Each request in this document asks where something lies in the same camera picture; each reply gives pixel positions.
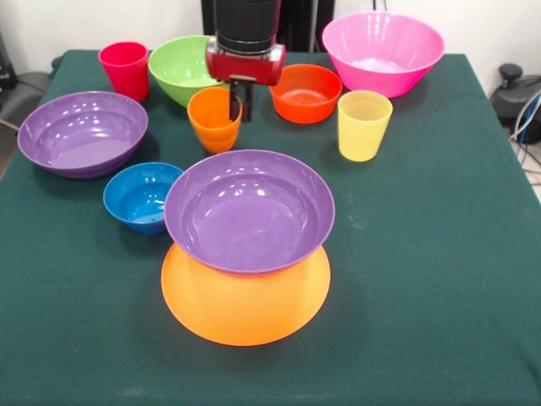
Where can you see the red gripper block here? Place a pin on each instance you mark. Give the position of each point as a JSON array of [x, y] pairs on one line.
[[245, 67]]

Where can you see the orange plastic cup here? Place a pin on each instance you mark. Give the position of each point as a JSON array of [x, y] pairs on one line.
[[211, 127]]

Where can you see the purple plastic bowl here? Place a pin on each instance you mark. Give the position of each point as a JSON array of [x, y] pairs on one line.
[[245, 220], [80, 135]]

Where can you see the blue plastic bowl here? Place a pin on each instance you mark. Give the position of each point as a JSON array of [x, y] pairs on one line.
[[135, 203]]

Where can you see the large yellow-orange plastic bowl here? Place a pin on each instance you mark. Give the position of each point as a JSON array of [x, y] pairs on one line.
[[245, 308]]

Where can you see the red-orange plastic bowl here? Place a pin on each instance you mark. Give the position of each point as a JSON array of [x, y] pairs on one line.
[[306, 97]]

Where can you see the green plastic bowl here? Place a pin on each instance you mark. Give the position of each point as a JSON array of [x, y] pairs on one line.
[[177, 67]]

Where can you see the red plastic cup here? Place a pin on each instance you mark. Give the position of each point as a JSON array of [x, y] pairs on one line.
[[124, 72]]

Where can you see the yellow plastic cup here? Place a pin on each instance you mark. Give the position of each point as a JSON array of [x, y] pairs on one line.
[[363, 131]]

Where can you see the large pink plastic bowl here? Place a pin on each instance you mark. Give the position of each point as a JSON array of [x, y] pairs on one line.
[[380, 51]]

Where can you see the black floor stand base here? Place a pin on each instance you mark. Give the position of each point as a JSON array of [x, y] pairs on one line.
[[25, 89], [513, 91]]

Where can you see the dark green table cloth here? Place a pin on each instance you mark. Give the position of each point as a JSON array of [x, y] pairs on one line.
[[422, 275]]

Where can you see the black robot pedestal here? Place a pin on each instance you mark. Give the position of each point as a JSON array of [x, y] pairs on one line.
[[300, 25]]

